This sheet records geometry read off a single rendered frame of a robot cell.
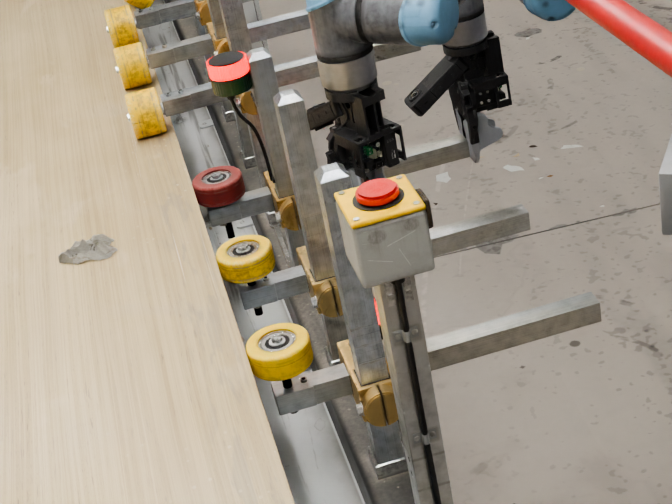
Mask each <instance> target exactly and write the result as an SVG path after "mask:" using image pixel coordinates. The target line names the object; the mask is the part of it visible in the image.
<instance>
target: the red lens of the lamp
mask: <svg viewBox="0 0 672 504"><path fill-rule="evenodd" d="M242 53H243V54H245V53H244V52H242ZM244 56H245V57H244V58H243V59H242V60H241V61H239V62H237V63H235V64H232V65H228V66H222V67H212V66H209V65H208V61H209V59H208V61H207V62H206V64H207V69H208V73H209V77H210V79H211V80H213V81H229V80H234V79H237V78H239V77H242V76H244V75H245V74H247V73H248V71H249V66H248V61H247V57H246V54H245V55H244Z"/></svg>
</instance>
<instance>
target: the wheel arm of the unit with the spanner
mask: <svg viewBox="0 0 672 504"><path fill-rule="evenodd" d="M405 152H406V158H407V160H403V159H401V158H399V161H400V163H399V164H397V165H395V166H393V167H391V168H389V167H387V166H383V167H384V173H385V176H386V178H391V177H394V176H398V175H402V174H404V175H405V174H409V173H412V172H416V171H420V170H423V169H427V168H431V167H434V166H438V165H442V164H445V163H449V162H453V161H457V160H460V159H464V158H468V157H470V153H469V146H468V141H467V139H466V138H465V137H464V136H463V135H462V134H460V135H457V136H453V137H449V138H445V139H442V140H438V141H434V142H431V143H427V144H423V145H419V146H416V147H412V148H408V149H405ZM206 208H207V212H208V216H209V219H210V222H211V225H212V227H215V226H219V225H220V226H226V225H227V223H230V222H233V221H237V220H241V219H243V218H246V217H250V216H254V215H257V214H261V213H265V212H269V211H272V210H275V208H274V204H273V200H272V195H271V192H270V190H269V188H268V186H267V187H263V188H259V189H256V190H252V191H248V192H245V193H244V195H243V196H242V197H241V198H240V199H239V200H237V201H236V202H234V203H232V204H229V205H226V206H222V207H216V208H209V207H206Z"/></svg>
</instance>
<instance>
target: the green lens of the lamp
mask: <svg viewBox="0 0 672 504"><path fill-rule="evenodd" d="M210 81H211V85H212V89H213V93H214V95H216V96H219V97H231V96H236V95H239V94H242V93H244V92H246V91H248V90H250V89H251V88H252V86H253V83H252V79H251V74H250V70H249V71H248V74H247V75H246V76H244V77H243V78H241V79H238V80H235V81H232V82H226V83H218V82H214V81H212V80H211V79H210Z"/></svg>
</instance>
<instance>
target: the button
mask: <svg viewBox="0 0 672 504"><path fill-rule="evenodd" d="M399 192H400V191H399V186H398V184H397V183H396V182H394V181H392V180H390V179H385V178H379V179H373V180H369V181H367V182H364V183H363V184H361V185H360V186H359V187H358V188H357V190H356V191H355V196H356V200H357V201H358V202H359V203H360V204H362V205H365V206H369V207H377V206H382V205H386V204H388V203H390V202H392V201H393V200H395V199H396V197H397V196H398V195H399Z"/></svg>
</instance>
